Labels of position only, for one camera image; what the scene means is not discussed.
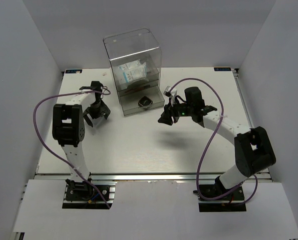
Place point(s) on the black square compact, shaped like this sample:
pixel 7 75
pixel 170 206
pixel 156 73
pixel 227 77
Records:
pixel 145 103

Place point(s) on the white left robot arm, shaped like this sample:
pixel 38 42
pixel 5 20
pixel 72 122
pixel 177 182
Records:
pixel 69 121

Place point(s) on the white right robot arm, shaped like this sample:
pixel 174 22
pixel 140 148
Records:
pixel 252 148

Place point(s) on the blue label left corner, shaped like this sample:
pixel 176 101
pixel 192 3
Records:
pixel 73 71

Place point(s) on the blue label corner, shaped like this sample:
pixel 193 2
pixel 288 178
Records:
pixel 73 71
pixel 222 69

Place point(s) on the clear acrylic drawer organizer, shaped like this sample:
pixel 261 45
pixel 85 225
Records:
pixel 135 59

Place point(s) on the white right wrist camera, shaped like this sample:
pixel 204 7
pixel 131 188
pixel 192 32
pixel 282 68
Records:
pixel 171 93

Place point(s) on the cotton pad packet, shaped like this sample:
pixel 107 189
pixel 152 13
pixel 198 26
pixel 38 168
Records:
pixel 134 65
pixel 128 76

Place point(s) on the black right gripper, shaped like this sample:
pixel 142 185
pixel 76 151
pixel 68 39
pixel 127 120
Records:
pixel 166 117

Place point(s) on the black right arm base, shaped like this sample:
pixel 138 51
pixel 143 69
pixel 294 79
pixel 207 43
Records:
pixel 218 200

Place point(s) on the blue label right corner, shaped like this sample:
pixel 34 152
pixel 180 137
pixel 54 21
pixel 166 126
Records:
pixel 222 69

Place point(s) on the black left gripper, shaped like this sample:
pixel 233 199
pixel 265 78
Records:
pixel 103 110

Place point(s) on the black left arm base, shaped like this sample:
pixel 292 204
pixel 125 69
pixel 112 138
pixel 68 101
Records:
pixel 80 195

